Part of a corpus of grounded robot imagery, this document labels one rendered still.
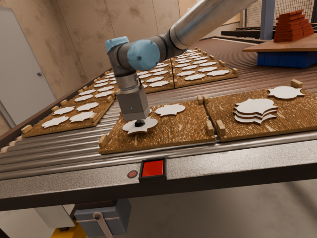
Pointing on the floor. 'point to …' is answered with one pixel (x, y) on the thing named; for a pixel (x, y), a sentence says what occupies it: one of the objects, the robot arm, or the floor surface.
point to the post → (267, 19)
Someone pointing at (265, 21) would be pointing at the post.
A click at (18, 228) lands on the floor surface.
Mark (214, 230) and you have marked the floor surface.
